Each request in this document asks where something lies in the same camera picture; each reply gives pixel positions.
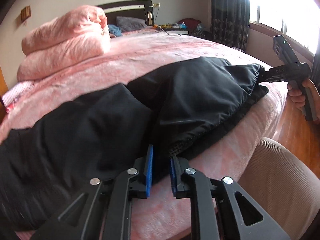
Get black pants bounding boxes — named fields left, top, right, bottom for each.
left=1, top=57, right=268, bottom=231

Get person's right hand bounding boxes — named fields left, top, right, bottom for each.
left=287, top=78, right=320, bottom=124

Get pink bed cover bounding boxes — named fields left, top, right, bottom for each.
left=1, top=30, right=286, bottom=239

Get window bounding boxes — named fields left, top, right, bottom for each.
left=249, top=0, right=319, bottom=54

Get dark patterned curtain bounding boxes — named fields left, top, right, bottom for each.
left=210, top=0, right=250, bottom=51

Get dark red cloth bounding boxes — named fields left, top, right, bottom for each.
left=178, top=18, right=202, bottom=31

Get cluttered white nightstand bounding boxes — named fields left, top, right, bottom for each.
left=153, top=23, right=189, bottom=35

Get dark wooden headboard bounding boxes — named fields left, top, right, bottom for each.
left=97, top=0, right=155, bottom=26

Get white pink striped cloth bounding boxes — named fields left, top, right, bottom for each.
left=1, top=81, right=35, bottom=108

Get grey pillow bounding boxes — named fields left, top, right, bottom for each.
left=116, top=16, right=147, bottom=32

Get blue cloth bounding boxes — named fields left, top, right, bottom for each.
left=108, top=24, right=122, bottom=37

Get folded pink quilt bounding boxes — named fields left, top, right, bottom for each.
left=16, top=5, right=111, bottom=81

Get wooden wall switch plate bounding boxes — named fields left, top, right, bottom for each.
left=20, top=5, right=31, bottom=23

